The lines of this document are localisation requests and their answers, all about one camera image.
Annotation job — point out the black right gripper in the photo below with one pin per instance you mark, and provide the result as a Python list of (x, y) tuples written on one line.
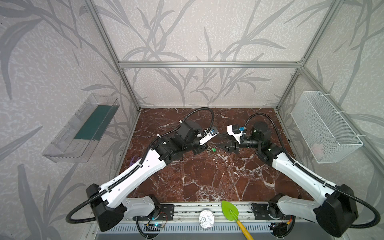
[(235, 145)]

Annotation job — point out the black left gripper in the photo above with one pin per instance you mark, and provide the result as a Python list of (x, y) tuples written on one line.
[(199, 145)]

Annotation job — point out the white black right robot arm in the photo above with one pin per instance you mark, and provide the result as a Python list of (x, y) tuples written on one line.
[(330, 207)]

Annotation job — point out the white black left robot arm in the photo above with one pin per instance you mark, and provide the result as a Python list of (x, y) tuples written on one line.
[(110, 208)]

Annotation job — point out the purple toy rake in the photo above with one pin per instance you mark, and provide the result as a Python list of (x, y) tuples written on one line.
[(133, 160)]

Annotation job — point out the round silver tin lid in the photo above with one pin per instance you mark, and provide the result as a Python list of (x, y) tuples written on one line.
[(206, 219)]

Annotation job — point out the pink object in basket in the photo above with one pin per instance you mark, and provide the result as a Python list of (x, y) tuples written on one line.
[(318, 151)]

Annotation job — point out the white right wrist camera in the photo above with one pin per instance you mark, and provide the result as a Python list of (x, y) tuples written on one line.
[(237, 132)]

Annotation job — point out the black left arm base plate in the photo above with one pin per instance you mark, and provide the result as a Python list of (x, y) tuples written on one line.
[(164, 212)]

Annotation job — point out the green toy shovel yellow handle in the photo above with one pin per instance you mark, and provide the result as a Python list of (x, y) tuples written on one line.
[(231, 213)]

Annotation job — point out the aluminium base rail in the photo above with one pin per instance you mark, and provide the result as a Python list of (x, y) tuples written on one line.
[(185, 226)]

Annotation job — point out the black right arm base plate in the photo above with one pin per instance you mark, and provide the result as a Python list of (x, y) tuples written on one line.
[(264, 211)]

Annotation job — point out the white wire mesh basket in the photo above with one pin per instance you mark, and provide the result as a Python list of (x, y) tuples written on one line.
[(320, 122)]

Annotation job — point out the clear plastic wall tray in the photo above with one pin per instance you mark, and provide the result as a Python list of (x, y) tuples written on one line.
[(79, 138)]

